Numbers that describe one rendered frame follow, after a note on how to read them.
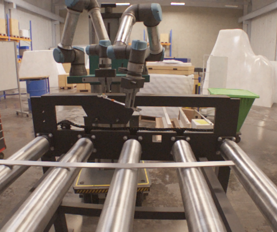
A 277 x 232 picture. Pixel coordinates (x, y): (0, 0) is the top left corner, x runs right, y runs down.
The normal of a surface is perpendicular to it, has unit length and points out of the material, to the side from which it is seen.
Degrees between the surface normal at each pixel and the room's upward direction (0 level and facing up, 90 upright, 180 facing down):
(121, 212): 20
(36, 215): 48
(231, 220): 0
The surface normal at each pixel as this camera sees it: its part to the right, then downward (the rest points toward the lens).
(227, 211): 0.00, -0.97
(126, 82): -0.59, 0.16
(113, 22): 0.09, 0.26
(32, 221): 0.74, -0.64
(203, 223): -0.33, -0.92
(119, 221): 0.33, -0.91
